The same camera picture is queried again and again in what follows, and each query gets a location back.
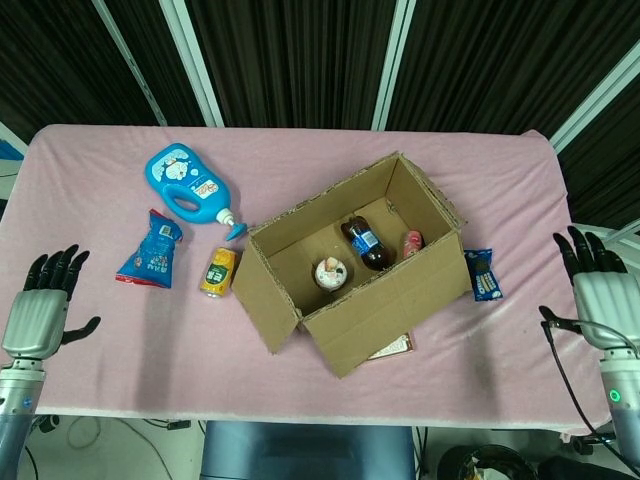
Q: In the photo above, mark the pink snack tube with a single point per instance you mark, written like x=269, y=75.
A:
x=412, y=244

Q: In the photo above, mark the brown cardboard box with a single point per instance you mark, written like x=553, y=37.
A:
x=390, y=310

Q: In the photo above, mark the black waste bin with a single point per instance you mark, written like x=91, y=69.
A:
x=460, y=465

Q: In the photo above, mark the thin grey frame rail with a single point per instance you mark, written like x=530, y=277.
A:
x=131, y=65

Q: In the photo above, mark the cup with printed lid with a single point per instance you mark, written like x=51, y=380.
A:
x=331, y=273

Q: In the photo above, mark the wide white frame post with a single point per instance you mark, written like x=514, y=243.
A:
x=192, y=65

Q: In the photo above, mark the blue cookie packet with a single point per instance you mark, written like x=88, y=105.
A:
x=485, y=277

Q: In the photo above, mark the dark cola bottle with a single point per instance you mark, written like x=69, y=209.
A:
x=367, y=242

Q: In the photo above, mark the blue snack bag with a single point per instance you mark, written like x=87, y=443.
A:
x=150, y=255

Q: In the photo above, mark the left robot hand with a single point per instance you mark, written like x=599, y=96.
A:
x=35, y=325

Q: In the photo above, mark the blue detergent pump bottle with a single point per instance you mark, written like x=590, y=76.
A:
x=172, y=167

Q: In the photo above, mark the small black floor adapter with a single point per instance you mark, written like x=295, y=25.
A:
x=178, y=425

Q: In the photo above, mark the pink tablecloth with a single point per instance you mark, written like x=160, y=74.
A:
x=125, y=370

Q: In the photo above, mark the blue bin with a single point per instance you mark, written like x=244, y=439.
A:
x=7, y=150

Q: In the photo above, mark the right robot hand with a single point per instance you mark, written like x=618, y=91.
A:
x=607, y=305

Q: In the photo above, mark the slanted white frame post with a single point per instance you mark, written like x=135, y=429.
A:
x=595, y=97

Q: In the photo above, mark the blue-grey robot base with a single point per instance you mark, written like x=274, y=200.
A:
x=305, y=452

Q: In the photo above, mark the yellow drink can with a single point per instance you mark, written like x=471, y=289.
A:
x=219, y=272

